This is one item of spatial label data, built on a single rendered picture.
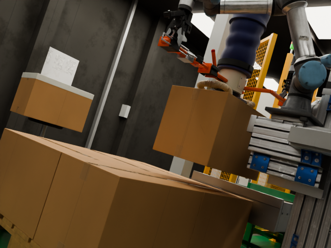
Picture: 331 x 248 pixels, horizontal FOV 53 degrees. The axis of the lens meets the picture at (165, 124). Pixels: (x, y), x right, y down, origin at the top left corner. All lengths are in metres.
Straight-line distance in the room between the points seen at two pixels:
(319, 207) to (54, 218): 1.22
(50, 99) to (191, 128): 1.79
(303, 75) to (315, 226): 0.72
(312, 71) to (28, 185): 1.40
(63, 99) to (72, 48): 4.27
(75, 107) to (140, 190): 2.16
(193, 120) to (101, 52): 6.29
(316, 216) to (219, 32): 2.45
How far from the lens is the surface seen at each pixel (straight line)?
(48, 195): 1.58
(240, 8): 1.89
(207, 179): 2.50
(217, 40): 3.72
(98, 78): 7.97
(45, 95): 3.28
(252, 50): 2.16
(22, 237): 1.71
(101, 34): 8.00
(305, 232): 1.83
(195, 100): 1.87
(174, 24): 1.75
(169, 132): 1.92
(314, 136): 1.53
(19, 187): 1.80
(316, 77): 1.64
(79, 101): 3.42
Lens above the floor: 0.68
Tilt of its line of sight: 5 degrees up
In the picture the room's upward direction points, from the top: 17 degrees clockwise
